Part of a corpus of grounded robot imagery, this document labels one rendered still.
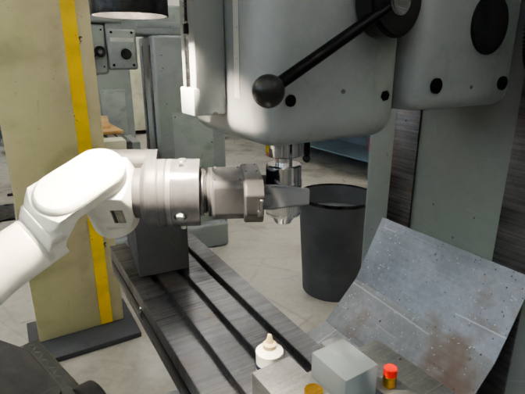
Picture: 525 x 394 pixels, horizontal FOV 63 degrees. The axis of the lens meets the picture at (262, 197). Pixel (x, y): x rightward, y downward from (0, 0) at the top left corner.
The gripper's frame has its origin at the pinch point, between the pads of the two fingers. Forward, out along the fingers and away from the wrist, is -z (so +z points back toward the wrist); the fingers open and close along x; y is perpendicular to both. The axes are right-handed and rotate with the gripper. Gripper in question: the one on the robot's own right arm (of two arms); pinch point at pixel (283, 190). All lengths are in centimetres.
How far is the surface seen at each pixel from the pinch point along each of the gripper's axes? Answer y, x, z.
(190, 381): 32.8, 3.3, 13.8
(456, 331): 27.4, 5.1, -31.6
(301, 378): 20.8, -11.7, -1.1
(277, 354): 23.4, -3.5, 0.7
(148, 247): 25, 39, 25
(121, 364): 124, 125, 57
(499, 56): -17.5, -0.4, -27.4
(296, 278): 123, 201, -41
